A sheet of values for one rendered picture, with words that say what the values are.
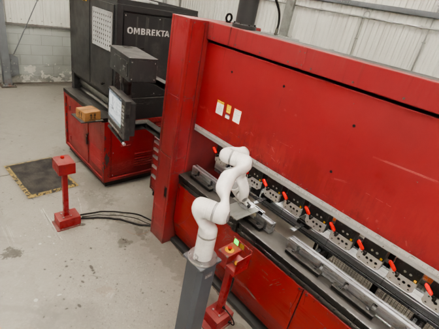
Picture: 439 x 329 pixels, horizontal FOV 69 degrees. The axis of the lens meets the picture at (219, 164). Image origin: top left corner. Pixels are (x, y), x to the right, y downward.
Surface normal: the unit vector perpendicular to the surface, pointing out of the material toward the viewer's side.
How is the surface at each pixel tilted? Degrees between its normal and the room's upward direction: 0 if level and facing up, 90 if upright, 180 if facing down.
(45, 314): 0
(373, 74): 90
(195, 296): 90
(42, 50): 90
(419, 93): 90
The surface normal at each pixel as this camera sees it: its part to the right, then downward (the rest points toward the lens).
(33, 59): 0.67, 0.44
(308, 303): -0.74, 0.19
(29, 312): 0.18, -0.87
